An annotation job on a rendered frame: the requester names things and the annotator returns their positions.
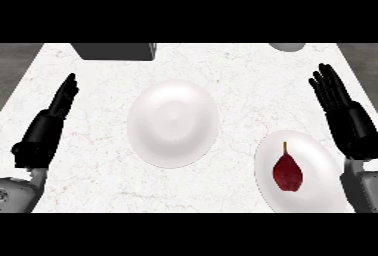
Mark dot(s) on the dark red pear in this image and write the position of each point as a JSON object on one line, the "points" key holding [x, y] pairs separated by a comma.
{"points": [[287, 173]]}

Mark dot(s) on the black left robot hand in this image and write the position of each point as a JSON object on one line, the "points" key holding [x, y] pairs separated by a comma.
{"points": [[43, 133]]}

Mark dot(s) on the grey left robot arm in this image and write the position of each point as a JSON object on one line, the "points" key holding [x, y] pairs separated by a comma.
{"points": [[20, 191]]}

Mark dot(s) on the dark grey box appliance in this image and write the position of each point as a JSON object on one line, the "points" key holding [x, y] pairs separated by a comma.
{"points": [[119, 51]]}

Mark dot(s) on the grey round object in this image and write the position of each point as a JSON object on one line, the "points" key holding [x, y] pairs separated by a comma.
{"points": [[287, 46]]}

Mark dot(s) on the small white plate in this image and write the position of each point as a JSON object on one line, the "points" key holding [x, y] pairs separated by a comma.
{"points": [[315, 196]]}

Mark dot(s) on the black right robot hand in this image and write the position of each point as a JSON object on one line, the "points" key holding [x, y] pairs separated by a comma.
{"points": [[350, 123]]}

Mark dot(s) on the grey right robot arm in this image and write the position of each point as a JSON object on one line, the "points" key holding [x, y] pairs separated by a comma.
{"points": [[362, 186]]}

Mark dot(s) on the large white plate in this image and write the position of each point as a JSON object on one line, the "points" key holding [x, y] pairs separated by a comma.
{"points": [[173, 123]]}

